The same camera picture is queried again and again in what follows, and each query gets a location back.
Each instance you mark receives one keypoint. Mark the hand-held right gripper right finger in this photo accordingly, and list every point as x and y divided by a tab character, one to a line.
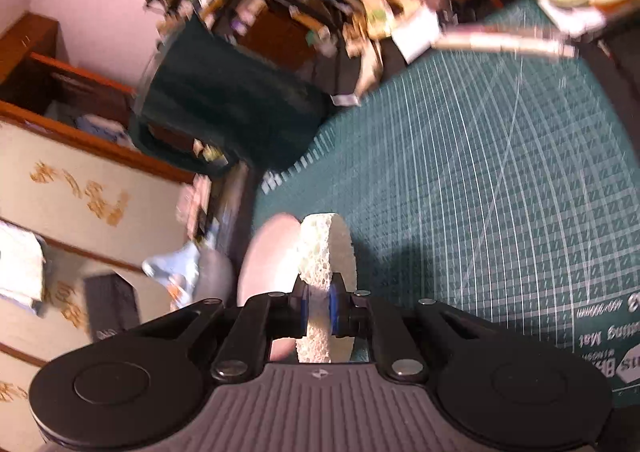
334	314

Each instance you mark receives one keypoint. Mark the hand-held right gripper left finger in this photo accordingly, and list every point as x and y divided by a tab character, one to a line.
304	314

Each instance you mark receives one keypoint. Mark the round porous sponge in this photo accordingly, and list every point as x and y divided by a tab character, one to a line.
325	252

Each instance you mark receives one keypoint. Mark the white folded towel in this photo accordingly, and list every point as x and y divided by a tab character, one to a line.
20	267

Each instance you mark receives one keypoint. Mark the green cutting mat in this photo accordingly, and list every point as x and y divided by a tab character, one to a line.
475	192

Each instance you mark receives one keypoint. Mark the wooden cabinet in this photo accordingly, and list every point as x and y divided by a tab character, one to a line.
60	91

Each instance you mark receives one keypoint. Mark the dark green kettle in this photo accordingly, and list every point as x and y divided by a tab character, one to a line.
225	91

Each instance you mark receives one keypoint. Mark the folded beige cloth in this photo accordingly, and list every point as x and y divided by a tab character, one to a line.
367	69

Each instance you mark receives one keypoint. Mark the white paper sheet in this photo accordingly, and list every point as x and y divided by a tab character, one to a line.
415	36

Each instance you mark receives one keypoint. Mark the white cone ornament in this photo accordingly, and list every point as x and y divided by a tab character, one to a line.
380	6

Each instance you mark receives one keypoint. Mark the white pen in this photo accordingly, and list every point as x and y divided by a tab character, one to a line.
500	44

